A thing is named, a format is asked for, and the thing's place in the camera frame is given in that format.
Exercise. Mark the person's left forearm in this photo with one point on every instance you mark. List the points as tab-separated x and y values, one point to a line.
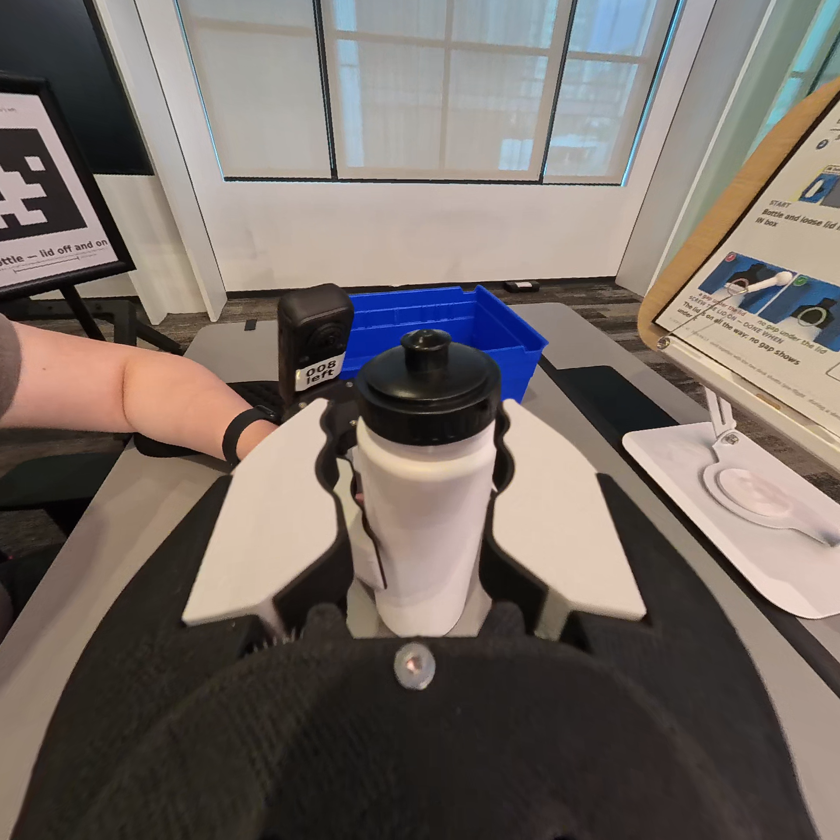
131	387

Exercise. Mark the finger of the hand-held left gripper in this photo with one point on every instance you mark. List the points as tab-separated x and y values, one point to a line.
367	558

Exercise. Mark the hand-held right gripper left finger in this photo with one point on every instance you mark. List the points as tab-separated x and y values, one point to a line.
262	531

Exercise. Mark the large dark wall screen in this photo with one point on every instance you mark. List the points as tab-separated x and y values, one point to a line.
79	79

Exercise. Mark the person's left hand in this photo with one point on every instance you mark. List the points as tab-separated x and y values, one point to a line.
256	439

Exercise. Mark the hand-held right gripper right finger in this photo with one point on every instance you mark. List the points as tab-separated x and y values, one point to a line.
564	531

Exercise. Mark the black bottle lid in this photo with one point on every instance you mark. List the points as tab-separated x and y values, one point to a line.
426	394

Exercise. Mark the black mesh wrist rest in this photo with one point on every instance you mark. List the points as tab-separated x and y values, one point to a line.
256	394

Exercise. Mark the black wrist band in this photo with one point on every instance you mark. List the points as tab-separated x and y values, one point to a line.
229	436

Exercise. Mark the black framed sign stand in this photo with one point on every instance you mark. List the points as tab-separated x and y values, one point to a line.
52	197

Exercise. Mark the instruction board on white stand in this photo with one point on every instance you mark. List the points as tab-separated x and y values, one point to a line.
695	243

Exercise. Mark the printed instruction sheet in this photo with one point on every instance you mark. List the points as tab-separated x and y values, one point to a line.
787	262

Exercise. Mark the blue plastic bin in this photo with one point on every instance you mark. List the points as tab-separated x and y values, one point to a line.
446	328

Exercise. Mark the white plastic bottle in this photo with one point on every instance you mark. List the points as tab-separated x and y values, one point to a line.
420	525

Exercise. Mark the black rectangular table pad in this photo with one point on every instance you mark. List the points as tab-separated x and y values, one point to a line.
610	397

